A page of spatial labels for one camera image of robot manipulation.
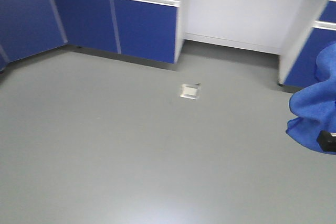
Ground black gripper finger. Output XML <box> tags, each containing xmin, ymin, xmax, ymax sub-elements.
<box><xmin>317</xmin><ymin>131</ymin><xmax>336</xmax><ymax>152</ymax></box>

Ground blue cloth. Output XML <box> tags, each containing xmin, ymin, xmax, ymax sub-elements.
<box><xmin>286</xmin><ymin>42</ymin><xmax>335</xmax><ymax>155</ymax></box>

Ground blue cabinet under counter right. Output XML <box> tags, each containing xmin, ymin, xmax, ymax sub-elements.
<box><xmin>278</xmin><ymin>0</ymin><xmax>335</xmax><ymax>88</ymax></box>

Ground metal floor outlet box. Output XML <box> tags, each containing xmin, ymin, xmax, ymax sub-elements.
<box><xmin>179</xmin><ymin>83</ymin><xmax>201</xmax><ymax>100</ymax></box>

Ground blue lab cabinet with drawers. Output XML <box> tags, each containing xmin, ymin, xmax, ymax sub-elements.
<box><xmin>52</xmin><ymin>0</ymin><xmax>183</xmax><ymax>63</ymax></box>

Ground blue corner cabinet door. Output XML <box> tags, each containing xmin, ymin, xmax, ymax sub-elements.
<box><xmin>1</xmin><ymin>0</ymin><xmax>68</xmax><ymax>70</ymax></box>

